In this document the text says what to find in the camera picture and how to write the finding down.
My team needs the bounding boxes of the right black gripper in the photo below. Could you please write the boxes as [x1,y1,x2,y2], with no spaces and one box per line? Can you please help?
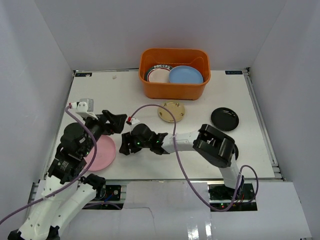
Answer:
[119,131,152,156]

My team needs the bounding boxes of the pink plastic plate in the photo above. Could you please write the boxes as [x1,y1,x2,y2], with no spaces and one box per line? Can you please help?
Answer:
[88,135,116,172]

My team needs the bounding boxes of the white plate green rim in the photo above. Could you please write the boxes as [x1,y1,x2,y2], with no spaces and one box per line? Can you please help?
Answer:
[144,64,173,83]

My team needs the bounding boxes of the blue plastic plate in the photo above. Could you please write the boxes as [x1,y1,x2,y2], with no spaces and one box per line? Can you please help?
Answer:
[169,65,204,84]

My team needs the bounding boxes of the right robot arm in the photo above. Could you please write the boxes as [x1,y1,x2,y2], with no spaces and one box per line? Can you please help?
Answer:
[119,123,244,200]

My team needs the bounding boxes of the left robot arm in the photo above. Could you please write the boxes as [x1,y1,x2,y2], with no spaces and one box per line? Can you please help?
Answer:
[7,110,127,240]

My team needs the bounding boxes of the orange plastic bin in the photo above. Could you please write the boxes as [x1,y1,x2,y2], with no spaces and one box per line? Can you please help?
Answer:
[138,48,211,100]

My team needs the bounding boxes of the small beige patterned plate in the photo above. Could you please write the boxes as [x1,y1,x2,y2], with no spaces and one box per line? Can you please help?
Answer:
[157,100,186,123]

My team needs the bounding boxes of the glossy black plate front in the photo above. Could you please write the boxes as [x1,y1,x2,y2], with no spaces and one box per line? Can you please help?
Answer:
[233,144,239,160]

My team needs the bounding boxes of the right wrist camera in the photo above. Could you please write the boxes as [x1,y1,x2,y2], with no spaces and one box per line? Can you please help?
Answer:
[126,116,140,127]

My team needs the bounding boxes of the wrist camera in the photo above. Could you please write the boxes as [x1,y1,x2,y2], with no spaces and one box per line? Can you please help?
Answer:
[69,98,98,120]
[126,116,140,127]

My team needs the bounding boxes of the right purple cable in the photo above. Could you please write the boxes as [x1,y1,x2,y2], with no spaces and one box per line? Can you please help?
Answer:
[127,103,259,213]

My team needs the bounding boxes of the purple cable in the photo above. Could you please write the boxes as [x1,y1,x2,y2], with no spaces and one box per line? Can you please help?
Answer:
[127,103,259,213]
[0,102,121,225]

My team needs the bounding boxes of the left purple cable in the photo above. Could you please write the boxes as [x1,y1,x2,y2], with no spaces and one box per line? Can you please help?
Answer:
[0,102,121,225]

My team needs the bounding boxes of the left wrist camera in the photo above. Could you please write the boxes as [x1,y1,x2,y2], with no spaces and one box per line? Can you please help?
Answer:
[69,98,98,120]

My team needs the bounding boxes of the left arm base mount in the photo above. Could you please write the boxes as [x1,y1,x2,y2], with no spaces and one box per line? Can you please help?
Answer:
[83,184,124,210]

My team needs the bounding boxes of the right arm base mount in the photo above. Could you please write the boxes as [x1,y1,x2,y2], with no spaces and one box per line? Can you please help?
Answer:
[208,183,258,212]

